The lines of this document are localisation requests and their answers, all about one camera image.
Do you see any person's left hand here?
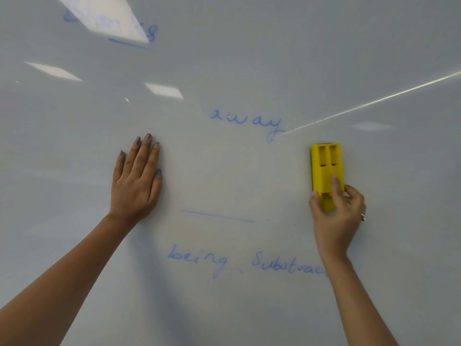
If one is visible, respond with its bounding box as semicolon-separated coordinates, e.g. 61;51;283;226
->
108;133;163;228

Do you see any person's right hand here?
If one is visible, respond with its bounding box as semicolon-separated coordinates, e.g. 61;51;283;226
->
309;174;367;264

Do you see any yellow whiteboard eraser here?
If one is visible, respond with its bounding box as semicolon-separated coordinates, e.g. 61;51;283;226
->
311;142;346;213

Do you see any white whiteboard with blue writing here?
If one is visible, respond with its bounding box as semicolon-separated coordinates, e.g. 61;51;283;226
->
0;0;461;346

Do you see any person's right forearm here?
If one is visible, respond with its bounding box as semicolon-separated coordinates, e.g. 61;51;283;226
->
322;256;399;346

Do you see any person's left forearm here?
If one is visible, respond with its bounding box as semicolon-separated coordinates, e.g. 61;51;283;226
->
0;213;136;346

